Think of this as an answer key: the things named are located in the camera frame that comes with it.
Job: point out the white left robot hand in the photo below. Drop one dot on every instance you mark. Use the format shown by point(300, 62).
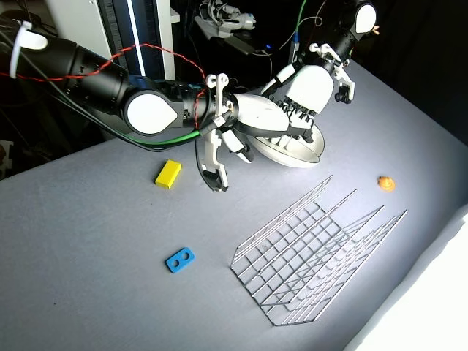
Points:
point(311, 86)

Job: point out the white grey background device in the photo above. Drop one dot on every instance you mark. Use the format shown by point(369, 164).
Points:
point(219, 25)

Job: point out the yellow rectangular block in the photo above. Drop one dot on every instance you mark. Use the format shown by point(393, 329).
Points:
point(168, 173)

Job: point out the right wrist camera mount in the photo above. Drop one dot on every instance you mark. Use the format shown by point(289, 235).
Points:
point(210, 153)

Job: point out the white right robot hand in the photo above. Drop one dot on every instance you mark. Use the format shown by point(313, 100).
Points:
point(263, 117)

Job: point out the small orange toy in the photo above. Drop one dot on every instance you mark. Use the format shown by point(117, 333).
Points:
point(387, 184)

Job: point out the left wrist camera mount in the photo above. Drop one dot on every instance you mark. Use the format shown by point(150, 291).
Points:
point(347, 78)

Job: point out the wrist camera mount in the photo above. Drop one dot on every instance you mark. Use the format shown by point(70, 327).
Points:
point(347, 78)
point(210, 153)

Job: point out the black box with blue light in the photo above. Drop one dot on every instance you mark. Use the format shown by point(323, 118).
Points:
point(241, 44)

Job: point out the blue block with two holes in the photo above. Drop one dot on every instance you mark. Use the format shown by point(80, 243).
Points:
point(170, 264)

